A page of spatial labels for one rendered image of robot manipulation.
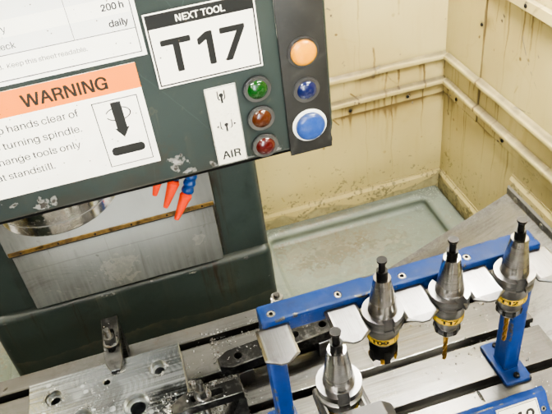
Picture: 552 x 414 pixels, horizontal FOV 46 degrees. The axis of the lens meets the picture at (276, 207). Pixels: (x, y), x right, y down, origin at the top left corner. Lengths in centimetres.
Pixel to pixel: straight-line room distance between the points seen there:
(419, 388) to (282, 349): 42
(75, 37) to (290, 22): 19
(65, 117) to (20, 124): 4
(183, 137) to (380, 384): 81
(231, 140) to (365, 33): 124
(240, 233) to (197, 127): 99
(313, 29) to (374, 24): 124
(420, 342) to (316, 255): 73
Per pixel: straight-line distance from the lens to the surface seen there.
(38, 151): 64
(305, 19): 62
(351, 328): 99
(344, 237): 209
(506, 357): 132
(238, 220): 158
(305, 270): 199
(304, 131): 66
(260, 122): 64
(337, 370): 87
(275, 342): 99
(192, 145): 65
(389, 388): 132
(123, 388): 129
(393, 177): 215
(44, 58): 59
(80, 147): 63
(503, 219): 179
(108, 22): 58
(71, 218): 84
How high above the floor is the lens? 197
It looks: 38 degrees down
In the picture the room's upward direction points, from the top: 8 degrees counter-clockwise
